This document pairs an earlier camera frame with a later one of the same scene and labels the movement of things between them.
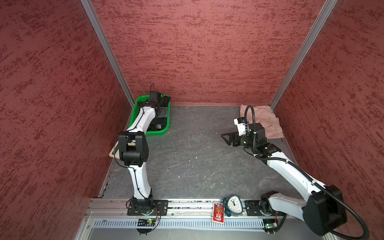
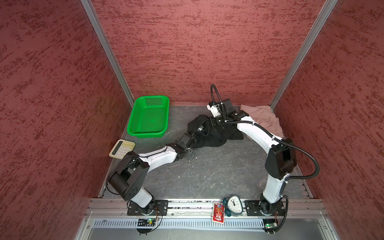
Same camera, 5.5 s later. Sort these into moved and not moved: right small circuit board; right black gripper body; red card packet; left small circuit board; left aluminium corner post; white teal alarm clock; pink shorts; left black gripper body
Moved: right black gripper body; left black gripper body
Not moved: right small circuit board; left aluminium corner post; left small circuit board; pink shorts; white teal alarm clock; red card packet
